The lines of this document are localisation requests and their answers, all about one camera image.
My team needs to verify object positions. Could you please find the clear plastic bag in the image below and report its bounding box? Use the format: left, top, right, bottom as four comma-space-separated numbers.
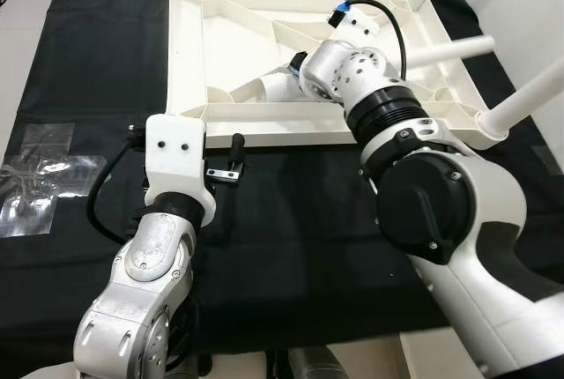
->
0, 123, 108, 239

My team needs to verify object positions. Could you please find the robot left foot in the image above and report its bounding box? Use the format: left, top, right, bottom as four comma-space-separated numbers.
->
183, 354, 214, 379

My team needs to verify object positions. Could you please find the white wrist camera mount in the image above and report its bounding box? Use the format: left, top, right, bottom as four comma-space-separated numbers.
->
330, 4, 377, 50
144, 113, 218, 227

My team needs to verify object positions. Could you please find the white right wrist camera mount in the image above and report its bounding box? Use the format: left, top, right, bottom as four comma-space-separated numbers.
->
330, 4, 377, 50

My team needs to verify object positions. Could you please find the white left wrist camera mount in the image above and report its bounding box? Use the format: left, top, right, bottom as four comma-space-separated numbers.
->
144, 113, 218, 227

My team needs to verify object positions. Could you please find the black tablecloth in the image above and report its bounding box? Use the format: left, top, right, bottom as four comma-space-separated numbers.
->
0, 0, 564, 355

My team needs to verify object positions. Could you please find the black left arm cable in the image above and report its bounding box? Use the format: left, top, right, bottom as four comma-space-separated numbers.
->
86, 128, 152, 244

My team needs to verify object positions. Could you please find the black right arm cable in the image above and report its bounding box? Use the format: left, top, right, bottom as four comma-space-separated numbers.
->
338, 0, 409, 82

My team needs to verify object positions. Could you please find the white plastic children table top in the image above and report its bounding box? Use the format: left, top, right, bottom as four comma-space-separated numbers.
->
159, 0, 509, 149

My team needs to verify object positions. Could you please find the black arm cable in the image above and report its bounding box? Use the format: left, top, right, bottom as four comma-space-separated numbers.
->
86, 128, 152, 244
338, 0, 409, 82

